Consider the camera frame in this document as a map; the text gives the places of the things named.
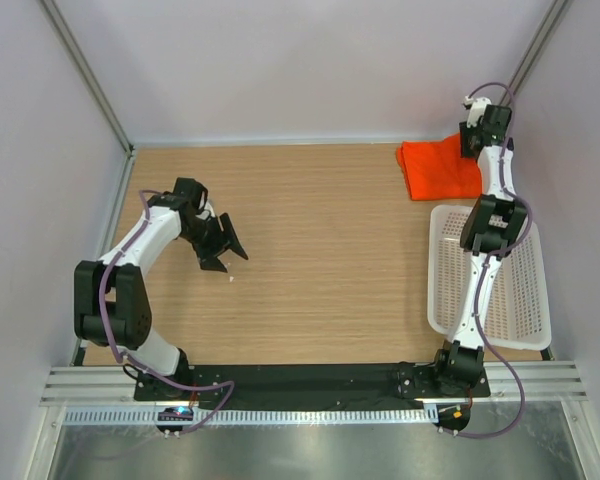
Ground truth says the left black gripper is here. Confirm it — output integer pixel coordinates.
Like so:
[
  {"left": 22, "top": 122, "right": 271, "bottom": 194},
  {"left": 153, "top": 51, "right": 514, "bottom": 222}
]
[{"left": 180, "top": 213, "right": 247, "bottom": 272}]

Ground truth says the aluminium rail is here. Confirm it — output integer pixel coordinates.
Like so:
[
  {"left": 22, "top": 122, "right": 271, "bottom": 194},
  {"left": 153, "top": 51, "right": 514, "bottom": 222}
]
[{"left": 40, "top": 361, "right": 587, "bottom": 406}]

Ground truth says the right aluminium frame post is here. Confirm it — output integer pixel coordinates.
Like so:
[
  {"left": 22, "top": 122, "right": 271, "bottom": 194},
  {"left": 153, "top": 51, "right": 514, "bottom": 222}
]
[{"left": 470, "top": 0, "right": 572, "bottom": 134}]

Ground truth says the aluminium frame post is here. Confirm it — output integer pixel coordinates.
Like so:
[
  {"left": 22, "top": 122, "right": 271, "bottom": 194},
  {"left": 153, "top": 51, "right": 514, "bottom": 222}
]
[
  {"left": 470, "top": 0, "right": 572, "bottom": 134},
  {"left": 39, "top": 0, "right": 135, "bottom": 154}
]

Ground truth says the slotted cable duct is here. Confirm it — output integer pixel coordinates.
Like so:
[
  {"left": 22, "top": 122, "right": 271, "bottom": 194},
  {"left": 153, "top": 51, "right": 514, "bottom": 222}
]
[{"left": 63, "top": 406, "right": 438, "bottom": 427}]

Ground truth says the orange t shirt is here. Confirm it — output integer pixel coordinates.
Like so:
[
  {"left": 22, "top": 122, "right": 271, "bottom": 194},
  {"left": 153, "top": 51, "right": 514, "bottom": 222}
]
[{"left": 395, "top": 133, "right": 482, "bottom": 201}]

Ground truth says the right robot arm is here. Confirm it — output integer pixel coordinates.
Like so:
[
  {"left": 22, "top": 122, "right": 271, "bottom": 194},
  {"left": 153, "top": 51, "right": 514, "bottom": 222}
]
[{"left": 430, "top": 96, "right": 531, "bottom": 396}]

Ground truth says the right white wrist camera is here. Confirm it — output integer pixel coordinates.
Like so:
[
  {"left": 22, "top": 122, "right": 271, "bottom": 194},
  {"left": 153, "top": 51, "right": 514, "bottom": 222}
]
[{"left": 463, "top": 96, "right": 492, "bottom": 128}]

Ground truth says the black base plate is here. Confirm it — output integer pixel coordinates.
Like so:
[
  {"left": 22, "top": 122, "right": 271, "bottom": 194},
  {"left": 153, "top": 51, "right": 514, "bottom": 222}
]
[{"left": 133, "top": 362, "right": 491, "bottom": 412}]

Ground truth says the white plastic basket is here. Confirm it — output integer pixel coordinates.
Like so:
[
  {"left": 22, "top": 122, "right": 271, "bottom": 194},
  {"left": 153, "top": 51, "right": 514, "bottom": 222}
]
[{"left": 427, "top": 205, "right": 552, "bottom": 351}]

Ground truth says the left aluminium frame post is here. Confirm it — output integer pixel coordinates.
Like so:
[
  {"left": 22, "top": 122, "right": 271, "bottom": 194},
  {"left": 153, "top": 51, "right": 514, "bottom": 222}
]
[{"left": 39, "top": 0, "right": 135, "bottom": 154}]

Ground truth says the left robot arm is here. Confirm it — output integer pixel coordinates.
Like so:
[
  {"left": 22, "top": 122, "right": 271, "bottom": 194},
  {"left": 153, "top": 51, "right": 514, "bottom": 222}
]
[{"left": 73, "top": 177, "right": 248, "bottom": 400}]

